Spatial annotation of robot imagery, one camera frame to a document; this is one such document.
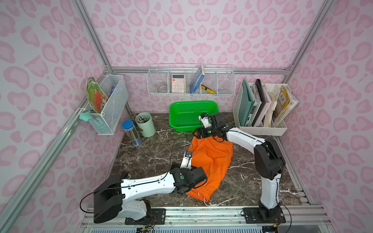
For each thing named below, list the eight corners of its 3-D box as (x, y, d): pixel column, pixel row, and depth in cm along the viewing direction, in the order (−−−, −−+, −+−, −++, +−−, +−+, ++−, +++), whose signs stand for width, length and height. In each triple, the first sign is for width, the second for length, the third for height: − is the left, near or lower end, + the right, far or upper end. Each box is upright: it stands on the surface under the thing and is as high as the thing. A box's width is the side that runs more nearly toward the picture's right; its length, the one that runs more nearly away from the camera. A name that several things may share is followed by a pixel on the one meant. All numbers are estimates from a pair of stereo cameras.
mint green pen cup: (141, 137, 107) (134, 121, 93) (144, 126, 114) (138, 109, 100) (154, 137, 107) (148, 121, 93) (156, 126, 114) (151, 109, 100)
